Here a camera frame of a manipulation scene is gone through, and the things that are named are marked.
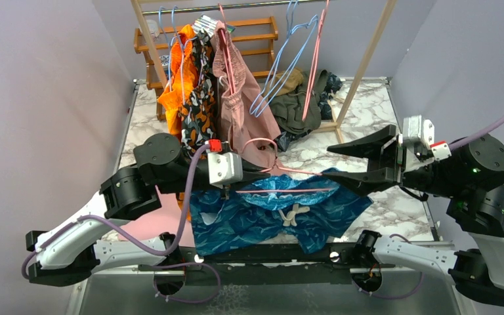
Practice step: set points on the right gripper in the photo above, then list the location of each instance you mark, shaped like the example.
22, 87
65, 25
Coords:
390, 157

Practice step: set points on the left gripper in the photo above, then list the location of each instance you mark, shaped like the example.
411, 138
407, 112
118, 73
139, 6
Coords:
251, 172

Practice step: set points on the pink wire hanger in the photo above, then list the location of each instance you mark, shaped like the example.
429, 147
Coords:
276, 165
314, 63

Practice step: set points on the blue patterned shorts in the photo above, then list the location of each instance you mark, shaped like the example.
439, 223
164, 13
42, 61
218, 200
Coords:
241, 220

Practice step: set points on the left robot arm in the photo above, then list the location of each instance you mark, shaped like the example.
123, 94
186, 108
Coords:
74, 250

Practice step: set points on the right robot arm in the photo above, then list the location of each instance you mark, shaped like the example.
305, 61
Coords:
469, 173

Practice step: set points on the pink shorts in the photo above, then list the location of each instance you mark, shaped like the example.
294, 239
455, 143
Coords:
237, 125

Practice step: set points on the camouflage patterned shorts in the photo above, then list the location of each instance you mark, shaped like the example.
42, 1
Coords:
200, 111

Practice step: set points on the hanger holding pink shorts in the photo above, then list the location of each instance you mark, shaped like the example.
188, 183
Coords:
226, 52

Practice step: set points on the orange shorts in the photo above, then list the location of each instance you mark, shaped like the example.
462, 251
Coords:
170, 98

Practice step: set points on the wooden clothes rack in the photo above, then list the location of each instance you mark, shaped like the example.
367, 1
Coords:
333, 126

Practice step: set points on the dark navy patterned garment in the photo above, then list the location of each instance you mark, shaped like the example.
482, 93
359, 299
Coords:
333, 85

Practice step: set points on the olive green garment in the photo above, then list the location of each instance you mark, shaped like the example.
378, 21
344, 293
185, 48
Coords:
287, 109

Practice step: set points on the pink mat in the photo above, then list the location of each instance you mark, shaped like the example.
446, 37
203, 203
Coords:
152, 224

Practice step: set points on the tan garment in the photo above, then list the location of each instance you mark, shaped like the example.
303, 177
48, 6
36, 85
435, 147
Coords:
289, 80

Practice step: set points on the blue lidded jar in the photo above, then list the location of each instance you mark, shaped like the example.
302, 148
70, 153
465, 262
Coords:
166, 64

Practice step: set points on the marker pen pack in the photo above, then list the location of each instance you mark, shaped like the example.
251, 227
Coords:
206, 24

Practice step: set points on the wooden shelf unit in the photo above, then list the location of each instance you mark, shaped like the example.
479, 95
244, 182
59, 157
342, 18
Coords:
254, 38

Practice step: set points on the clear plastic cup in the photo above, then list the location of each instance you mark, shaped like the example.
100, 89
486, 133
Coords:
153, 27

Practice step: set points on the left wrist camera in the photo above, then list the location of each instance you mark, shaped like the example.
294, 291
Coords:
224, 165

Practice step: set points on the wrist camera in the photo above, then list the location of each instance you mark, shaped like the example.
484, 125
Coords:
419, 145
224, 165

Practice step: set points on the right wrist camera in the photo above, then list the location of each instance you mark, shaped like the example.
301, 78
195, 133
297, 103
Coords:
419, 145

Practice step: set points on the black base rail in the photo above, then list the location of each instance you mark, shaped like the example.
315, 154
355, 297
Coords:
275, 264

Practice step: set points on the blue wire hanger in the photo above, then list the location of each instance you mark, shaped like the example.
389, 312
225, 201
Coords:
286, 59

